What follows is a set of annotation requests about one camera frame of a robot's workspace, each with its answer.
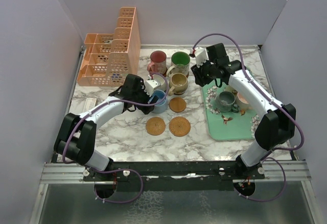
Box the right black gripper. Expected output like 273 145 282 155
191 58 217 87

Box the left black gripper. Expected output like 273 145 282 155
132 83 158 114

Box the light blue mug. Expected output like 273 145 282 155
152 90 168 114

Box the white cream mug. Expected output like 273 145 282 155
148 74 167 92

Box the red pink mug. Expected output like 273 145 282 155
147 51 168 76

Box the grey mug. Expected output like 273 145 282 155
215 91 236 112

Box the green mug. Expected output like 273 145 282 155
166 52 190 77

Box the peach mesh file organizer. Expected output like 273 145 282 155
77 7 141 87

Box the beige speckled mug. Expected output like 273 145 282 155
168 73 188 96

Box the woven rattan coaster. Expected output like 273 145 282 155
146 117 166 136
169 116 191 137

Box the light wooden front coaster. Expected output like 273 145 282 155
169 97 186 113

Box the mint green tray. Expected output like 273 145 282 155
202 81 260 141

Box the yellow mug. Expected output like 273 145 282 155
224 86 238 94

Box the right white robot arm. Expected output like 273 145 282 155
190 43 296 179

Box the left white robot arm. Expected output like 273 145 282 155
54 74 160 181

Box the small silver card box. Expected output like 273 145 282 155
83 98 97 112

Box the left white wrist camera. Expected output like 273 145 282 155
144 76 161 96

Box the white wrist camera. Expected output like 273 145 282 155
190 47 209 68
144 76 161 96

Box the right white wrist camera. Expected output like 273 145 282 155
190 47 209 68

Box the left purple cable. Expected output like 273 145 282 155
61 73 170 205

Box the purple cable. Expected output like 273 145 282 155
61 73 170 205
191 33 305 203

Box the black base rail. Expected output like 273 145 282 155
83 160 264 192

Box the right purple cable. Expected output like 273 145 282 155
191 33 305 203

